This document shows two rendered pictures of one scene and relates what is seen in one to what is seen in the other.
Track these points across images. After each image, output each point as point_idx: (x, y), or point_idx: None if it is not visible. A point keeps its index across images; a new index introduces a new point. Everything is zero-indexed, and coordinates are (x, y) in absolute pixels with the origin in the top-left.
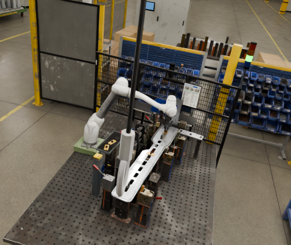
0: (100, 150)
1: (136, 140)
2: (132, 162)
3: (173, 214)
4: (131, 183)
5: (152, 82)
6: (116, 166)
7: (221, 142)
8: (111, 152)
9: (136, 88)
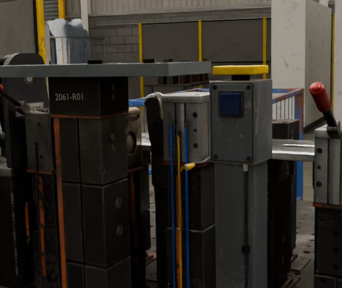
0: (183, 70)
1: (39, 99)
2: (142, 161)
3: (301, 232)
4: (283, 169)
5: None
6: (202, 155)
7: None
8: (124, 121)
9: None
